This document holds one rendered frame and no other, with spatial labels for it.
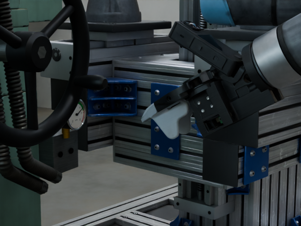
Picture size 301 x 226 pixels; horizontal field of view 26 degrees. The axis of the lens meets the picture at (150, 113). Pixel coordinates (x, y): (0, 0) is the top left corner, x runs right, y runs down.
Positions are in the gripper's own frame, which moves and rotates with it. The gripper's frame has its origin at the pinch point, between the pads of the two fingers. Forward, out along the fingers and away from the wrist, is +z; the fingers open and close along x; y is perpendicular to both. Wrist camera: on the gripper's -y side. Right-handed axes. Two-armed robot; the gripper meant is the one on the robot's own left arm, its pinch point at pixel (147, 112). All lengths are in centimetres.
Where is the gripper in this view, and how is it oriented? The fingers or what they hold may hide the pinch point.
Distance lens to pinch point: 97.8
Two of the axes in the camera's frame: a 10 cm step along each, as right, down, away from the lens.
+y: 4.3, 9.0, -0.9
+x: 5.1, -1.6, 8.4
